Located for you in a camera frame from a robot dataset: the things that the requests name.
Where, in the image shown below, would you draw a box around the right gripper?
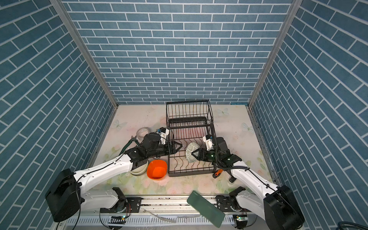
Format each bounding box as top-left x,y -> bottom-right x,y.
191,147 -> 221,163

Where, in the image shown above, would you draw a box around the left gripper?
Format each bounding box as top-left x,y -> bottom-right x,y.
147,140 -> 184,160

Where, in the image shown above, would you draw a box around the white bowl orange diamonds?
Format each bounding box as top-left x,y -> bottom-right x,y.
186,142 -> 200,163

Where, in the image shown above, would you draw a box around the orange plastic bowl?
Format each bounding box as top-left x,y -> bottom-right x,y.
147,160 -> 168,180

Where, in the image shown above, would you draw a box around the cream bowl striped outside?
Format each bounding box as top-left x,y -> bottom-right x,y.
130,162 -> 149,176

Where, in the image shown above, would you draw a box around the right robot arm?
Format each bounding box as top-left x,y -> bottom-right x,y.
186,135 -> 305,230

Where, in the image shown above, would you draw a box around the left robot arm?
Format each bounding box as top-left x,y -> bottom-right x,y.
45,132 -> 183,222

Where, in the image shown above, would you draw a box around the black and white marker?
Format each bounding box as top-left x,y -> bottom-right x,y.
228,176 -> 237,185

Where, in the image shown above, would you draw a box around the dark green rectangular tray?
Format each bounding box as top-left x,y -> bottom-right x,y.
187,191 -> 225,228

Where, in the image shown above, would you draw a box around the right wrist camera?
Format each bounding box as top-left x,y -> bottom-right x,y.
203,135 -> 214,151

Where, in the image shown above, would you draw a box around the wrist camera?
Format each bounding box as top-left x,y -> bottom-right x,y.
156,127 -> 170,145
203,135 -> 214,151

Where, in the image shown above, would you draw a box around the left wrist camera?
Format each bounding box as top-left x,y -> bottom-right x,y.
156,127 -> 170,145

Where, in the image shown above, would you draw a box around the orange handled screwdriver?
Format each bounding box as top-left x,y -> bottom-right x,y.
212,169 -> 223,179

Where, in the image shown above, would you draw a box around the black wire dish rack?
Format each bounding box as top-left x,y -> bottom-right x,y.
166,99 -> 217,177

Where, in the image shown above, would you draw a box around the green handled pliers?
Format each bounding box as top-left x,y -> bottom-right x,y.
119,137 -> 140,156

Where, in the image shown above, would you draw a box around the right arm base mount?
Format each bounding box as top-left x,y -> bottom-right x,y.
215,187 -> 246,212

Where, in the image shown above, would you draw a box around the aluminium front rail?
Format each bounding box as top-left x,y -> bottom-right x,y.
58,195 -> 259,216

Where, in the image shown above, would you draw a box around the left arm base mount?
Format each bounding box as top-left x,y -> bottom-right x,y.
100,187 -> 142,215

